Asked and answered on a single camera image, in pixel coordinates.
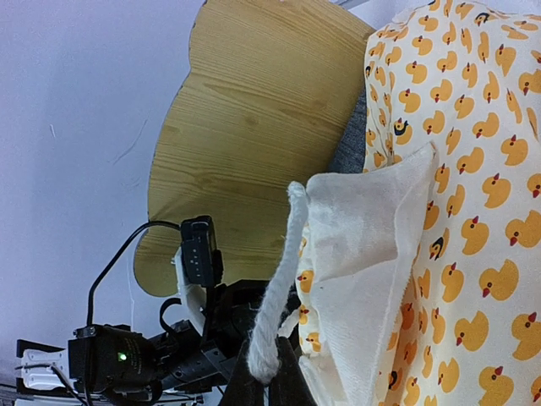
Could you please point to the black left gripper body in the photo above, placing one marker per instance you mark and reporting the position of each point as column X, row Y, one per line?
column 123, row 366

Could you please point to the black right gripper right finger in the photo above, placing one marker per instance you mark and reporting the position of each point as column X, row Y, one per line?
column 288, row 387

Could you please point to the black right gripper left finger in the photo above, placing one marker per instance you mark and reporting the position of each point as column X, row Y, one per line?
column 243, row 389

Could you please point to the duck print mattress cushion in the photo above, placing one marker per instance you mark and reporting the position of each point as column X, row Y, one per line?
column 417, row 281

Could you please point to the wooden pet bed frame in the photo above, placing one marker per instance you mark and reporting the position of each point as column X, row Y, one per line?
column 271, row 87

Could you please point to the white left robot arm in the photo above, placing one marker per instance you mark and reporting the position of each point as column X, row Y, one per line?
column 45, row 368

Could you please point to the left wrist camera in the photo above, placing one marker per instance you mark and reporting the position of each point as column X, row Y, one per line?
column 199, row 266

